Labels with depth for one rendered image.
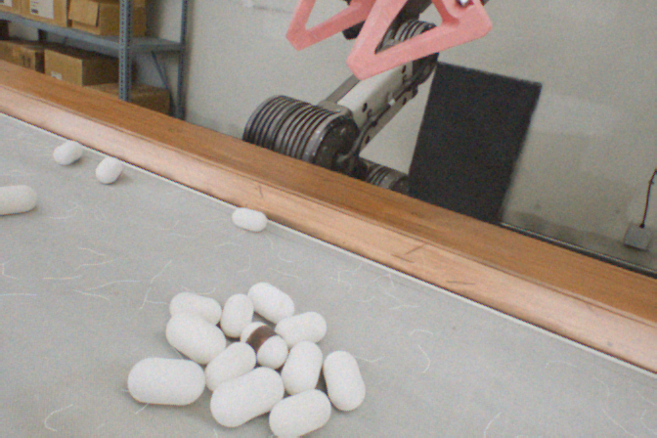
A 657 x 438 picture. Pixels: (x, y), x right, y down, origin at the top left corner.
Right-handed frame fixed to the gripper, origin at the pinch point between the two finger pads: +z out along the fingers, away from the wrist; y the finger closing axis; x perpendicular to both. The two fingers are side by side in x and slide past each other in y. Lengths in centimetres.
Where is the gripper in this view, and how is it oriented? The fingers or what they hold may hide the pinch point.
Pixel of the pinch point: (328, 47)
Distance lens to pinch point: 33.0
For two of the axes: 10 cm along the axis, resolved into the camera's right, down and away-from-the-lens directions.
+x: -5.8, -5.7, -5.8
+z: -7.0, 7.2, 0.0
